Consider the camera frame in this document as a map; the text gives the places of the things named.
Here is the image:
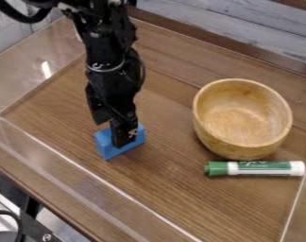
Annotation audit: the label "green and white marker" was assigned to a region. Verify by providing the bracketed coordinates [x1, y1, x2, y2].
[203, 161, 306, 177]

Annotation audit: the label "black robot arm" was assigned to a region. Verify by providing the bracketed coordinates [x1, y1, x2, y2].
[23, 0, 146, 148]

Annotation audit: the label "black cable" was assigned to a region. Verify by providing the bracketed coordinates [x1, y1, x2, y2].
[0, 0, 53, 25]

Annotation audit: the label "blue rectangular block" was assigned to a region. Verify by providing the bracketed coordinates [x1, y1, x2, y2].
[94, 124, 146, 161]

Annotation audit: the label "clear acrylic tray walls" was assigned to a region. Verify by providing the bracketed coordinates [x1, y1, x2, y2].
[0, 10, 306, 242]

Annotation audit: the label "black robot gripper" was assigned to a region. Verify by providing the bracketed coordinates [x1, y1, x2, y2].
[83, 60, 147, 149]

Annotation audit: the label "light wooden bowl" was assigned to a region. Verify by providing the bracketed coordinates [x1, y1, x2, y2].
[193, 78, 294, 161]

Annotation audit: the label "black metal stand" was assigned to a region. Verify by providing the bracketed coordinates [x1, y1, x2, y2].
[0, 199, 61, 242]

